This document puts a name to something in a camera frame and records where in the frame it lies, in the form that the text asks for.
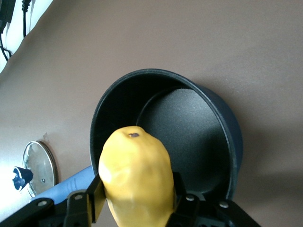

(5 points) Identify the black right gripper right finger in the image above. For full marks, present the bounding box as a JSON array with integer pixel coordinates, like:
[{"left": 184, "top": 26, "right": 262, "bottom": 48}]
[{"left": 165, "top": 171, "right": 207, "bottom": 227}]

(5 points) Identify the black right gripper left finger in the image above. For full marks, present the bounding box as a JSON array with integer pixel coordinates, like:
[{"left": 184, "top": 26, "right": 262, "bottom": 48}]
[{"left": 63, "top": 173, "right": 107, "bottom": 227}]

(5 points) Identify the yellow potato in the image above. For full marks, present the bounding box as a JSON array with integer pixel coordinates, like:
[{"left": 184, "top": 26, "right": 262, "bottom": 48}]
[{"left": 98, "top": 125, "right": 178, "bottom": 227}]

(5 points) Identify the glass lid with blue knob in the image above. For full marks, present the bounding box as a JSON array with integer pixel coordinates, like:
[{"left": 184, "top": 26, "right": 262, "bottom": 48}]
[{"left": 12, "top": 140, "right": 59, "bottom": 198}]

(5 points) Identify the black power adapter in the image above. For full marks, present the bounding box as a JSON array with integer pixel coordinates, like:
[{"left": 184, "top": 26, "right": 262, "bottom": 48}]
[{"left": 0, "top": 0, "right": 15, "bottom": 24}]

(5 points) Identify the dark pot with blue handle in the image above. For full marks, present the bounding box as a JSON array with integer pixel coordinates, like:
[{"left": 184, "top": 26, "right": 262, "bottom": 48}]
[{"left": 30, "top": 68, "right": 244, "bottom": 207}]

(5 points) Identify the thin black floor cable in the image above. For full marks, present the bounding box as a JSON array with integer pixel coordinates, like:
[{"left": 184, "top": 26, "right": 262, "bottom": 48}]
[
  {"left": 21, "top": 0, "right": 31, "bottom": 38},
  {"left": 0, "top": 23, "right": 13, "bottom": 62}
]

